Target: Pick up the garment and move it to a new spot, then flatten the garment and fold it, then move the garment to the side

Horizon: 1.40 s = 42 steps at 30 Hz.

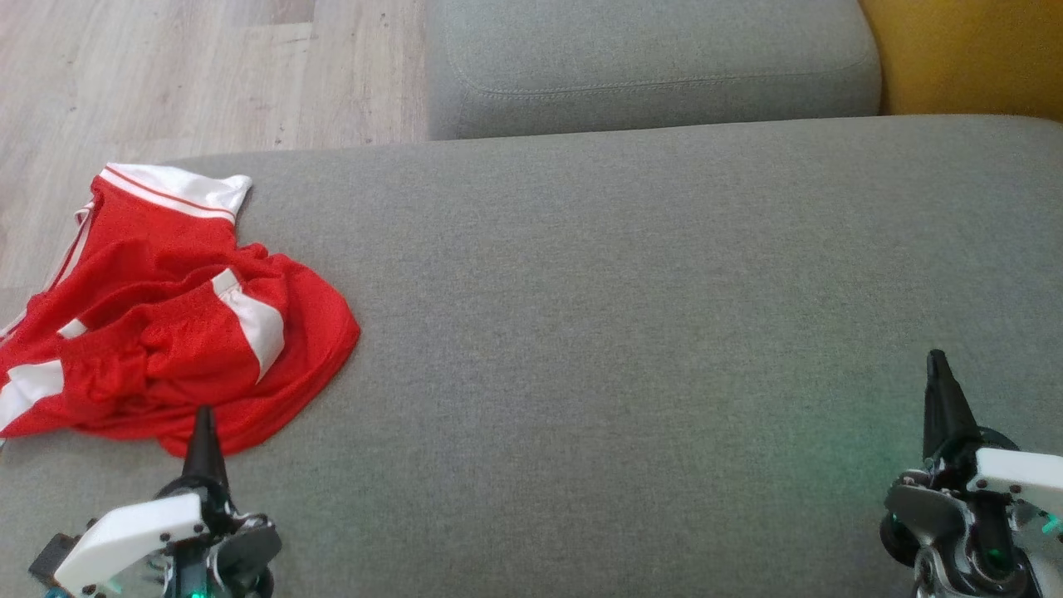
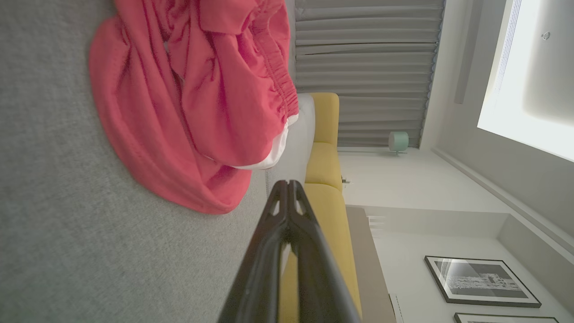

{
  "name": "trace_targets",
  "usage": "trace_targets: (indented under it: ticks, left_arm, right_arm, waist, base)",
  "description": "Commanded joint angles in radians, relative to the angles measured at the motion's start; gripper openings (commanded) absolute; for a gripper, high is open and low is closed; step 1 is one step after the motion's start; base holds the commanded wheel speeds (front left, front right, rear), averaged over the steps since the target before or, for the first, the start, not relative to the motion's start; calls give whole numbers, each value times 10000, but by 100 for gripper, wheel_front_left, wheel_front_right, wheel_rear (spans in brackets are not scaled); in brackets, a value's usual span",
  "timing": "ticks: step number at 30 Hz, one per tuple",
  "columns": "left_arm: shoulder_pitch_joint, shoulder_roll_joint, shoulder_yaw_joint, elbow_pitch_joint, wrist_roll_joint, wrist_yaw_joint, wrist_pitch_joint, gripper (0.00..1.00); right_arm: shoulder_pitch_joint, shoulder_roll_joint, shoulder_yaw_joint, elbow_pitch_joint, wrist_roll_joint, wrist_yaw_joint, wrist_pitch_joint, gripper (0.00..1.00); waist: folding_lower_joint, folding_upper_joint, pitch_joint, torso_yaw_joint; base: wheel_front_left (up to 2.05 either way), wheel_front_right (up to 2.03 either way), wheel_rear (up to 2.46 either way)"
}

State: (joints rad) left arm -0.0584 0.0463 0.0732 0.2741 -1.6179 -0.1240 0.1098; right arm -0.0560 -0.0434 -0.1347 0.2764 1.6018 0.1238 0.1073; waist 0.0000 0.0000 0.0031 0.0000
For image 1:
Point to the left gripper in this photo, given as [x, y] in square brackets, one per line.
[133, 536]

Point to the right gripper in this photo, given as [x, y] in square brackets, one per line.
[996, 515]

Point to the red and white t-shirt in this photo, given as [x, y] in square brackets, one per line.
[166, 332]

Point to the grey fabric sofa seat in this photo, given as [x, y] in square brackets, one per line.
[623, 332]

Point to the grey sofa back cushion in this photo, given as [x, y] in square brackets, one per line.
[648, 58]

